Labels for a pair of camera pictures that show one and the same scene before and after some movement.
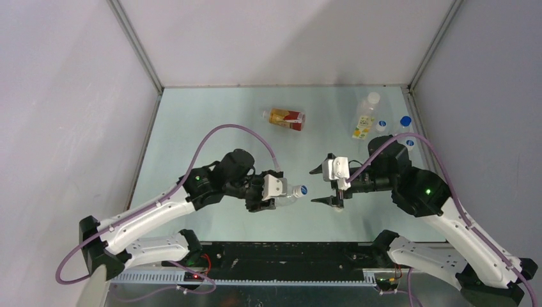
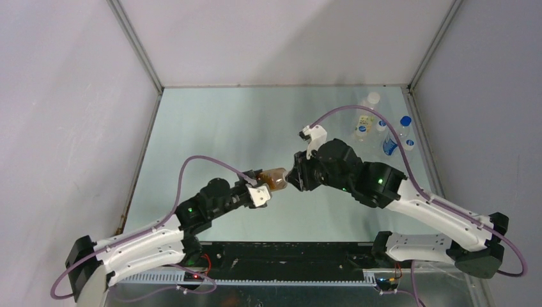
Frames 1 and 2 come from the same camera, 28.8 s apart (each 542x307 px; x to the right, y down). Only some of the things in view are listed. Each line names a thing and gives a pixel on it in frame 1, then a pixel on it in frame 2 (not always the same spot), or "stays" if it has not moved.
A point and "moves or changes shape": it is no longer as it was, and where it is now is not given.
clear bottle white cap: (411, 144) stays
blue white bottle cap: (381, 125) stays
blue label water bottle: (405, 123) stays
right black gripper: (336, 200) to (298, 176)
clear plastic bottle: (289, 199) to (359, 135)
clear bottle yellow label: (366, 114) stays
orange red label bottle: (286, 118) moves or changes shape
